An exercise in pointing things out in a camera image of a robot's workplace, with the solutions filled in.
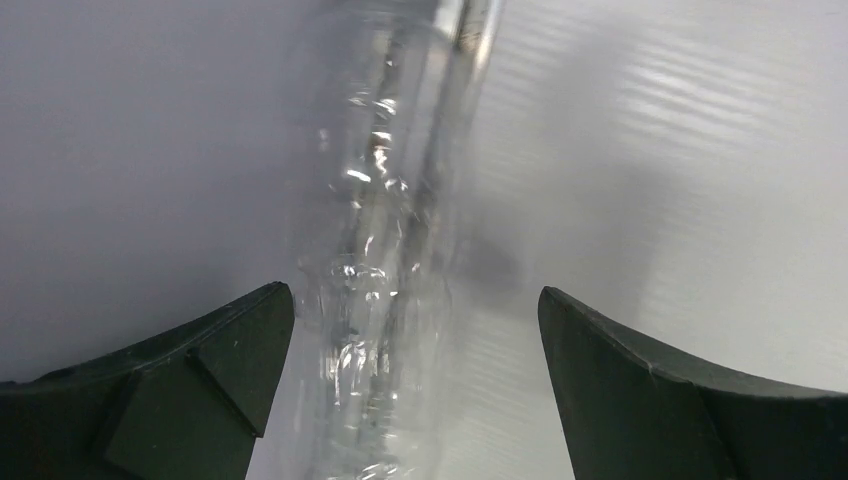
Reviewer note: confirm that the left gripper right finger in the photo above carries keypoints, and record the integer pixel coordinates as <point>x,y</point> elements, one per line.
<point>633,407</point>

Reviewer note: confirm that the clear crushed bottle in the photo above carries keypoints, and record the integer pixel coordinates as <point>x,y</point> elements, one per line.
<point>397,85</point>

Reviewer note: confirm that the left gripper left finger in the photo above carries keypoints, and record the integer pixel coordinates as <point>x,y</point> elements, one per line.
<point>188,403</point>

